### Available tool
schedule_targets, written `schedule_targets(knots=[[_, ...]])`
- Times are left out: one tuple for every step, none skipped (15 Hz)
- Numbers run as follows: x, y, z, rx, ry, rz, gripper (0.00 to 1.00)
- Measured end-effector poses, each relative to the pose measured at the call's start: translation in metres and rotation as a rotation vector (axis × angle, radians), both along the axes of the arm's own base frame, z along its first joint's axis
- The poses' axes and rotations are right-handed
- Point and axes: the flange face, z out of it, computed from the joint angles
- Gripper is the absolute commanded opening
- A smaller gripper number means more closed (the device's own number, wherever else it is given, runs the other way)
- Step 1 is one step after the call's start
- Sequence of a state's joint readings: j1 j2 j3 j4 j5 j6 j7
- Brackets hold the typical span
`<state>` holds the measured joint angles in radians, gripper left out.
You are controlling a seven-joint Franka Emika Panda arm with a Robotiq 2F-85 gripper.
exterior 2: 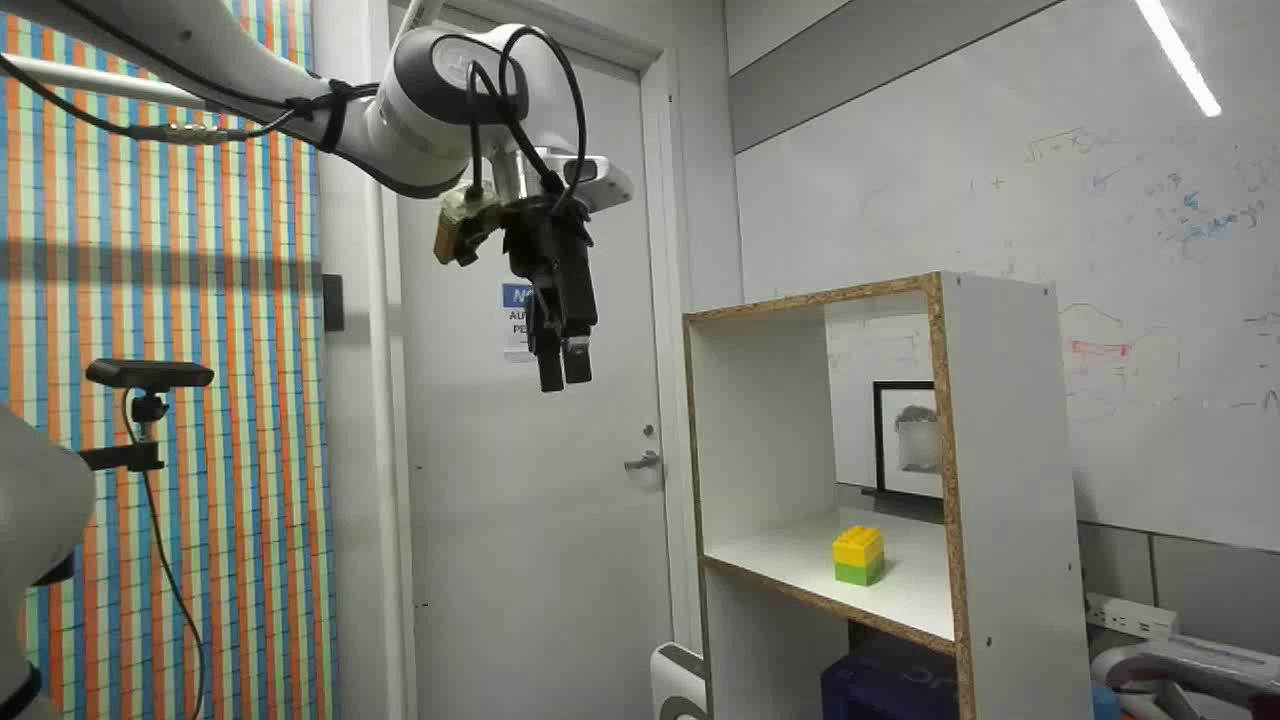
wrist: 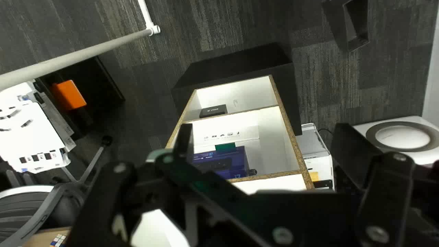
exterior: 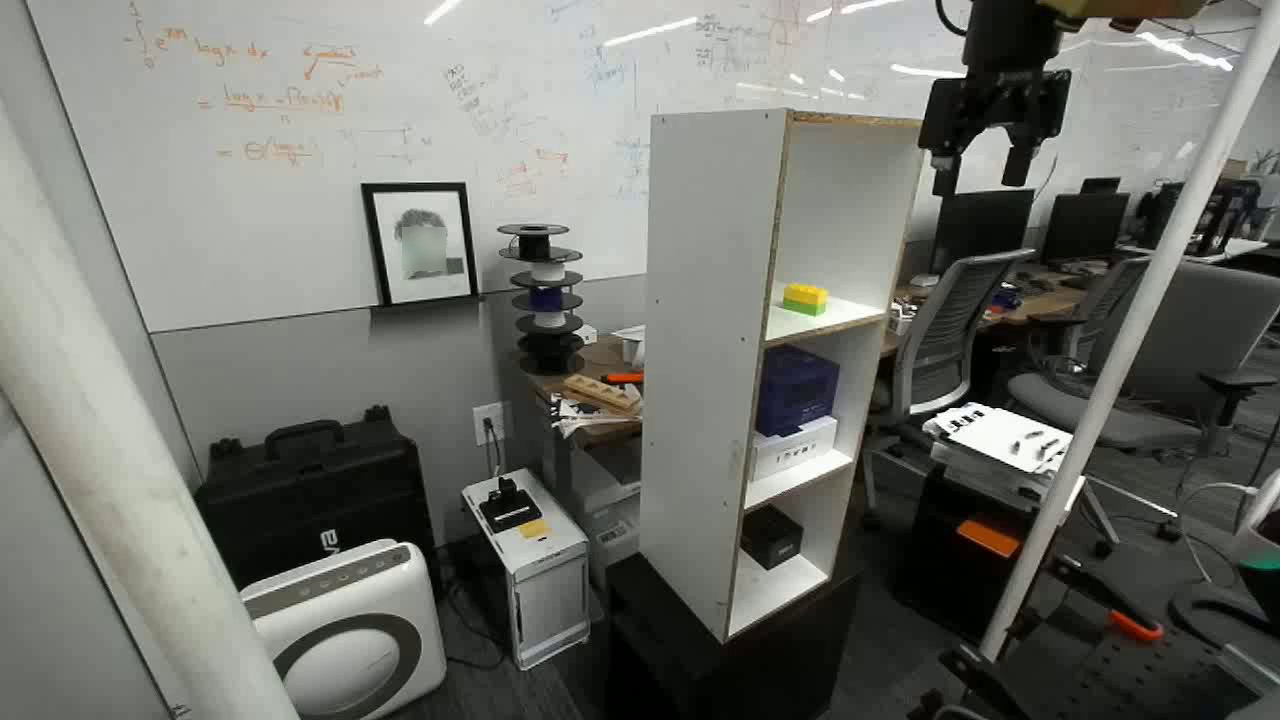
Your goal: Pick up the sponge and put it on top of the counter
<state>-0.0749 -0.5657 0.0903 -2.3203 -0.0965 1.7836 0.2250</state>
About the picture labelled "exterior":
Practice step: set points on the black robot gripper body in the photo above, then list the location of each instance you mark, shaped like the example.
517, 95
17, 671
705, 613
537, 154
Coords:
1006, 87

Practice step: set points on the yellow green sponge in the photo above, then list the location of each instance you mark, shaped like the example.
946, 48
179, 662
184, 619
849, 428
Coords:
804, 296

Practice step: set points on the computer monitor left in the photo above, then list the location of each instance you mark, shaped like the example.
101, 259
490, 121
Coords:
981, 220

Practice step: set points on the computer monitor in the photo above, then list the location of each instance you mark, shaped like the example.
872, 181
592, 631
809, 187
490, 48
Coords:
1084, 224
981, 220

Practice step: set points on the computer monitor right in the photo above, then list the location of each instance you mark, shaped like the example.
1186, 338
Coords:
1084, 224

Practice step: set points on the white diagonal pole right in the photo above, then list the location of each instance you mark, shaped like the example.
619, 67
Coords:
1067, 487

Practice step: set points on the white diagonal pole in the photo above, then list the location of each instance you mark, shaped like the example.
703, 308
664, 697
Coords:
80, 406
1067, 487

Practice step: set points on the white wooden shelf unit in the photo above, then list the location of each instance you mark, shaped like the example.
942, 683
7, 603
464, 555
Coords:
743, 206

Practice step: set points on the grey mesh office chair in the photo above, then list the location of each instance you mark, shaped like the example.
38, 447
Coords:
932, 356

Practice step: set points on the grey office chair right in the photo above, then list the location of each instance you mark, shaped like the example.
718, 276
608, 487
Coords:
1189, 369

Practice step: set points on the white perforated panel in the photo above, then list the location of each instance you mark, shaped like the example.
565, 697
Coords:
1002, 439

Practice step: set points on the blue storage box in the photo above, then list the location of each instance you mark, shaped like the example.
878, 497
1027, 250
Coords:
794, 391

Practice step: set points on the white box on shelf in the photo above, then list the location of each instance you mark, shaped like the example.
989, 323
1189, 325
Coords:
779, 453

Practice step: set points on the wooden board on desk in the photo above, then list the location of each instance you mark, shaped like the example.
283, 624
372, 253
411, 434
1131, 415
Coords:
615, 397

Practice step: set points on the small black box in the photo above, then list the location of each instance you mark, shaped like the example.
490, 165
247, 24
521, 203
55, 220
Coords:
770, 537

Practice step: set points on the stack of filament spools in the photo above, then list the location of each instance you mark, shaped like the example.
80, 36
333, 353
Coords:
547, 305

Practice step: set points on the framed portrait picture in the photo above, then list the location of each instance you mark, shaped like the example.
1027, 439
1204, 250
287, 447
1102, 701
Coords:
422, 243

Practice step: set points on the black device on cabinet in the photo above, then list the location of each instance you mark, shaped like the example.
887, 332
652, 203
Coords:
505, 504

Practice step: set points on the black base cabinet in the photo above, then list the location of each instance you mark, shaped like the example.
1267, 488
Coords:
664, 666

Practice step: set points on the black hard carrying case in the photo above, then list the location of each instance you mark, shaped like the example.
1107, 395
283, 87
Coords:
315, 488

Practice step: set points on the white round air purifier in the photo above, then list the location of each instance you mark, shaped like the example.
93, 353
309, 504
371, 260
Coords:
354, 632

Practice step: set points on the white diagonal pole left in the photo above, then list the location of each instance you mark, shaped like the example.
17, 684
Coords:
80, 406

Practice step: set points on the orange handled tool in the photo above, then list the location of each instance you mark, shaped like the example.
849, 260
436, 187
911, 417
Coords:
1121, 611

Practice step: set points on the wall power outlet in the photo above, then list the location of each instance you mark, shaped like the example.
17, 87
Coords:
490, 421

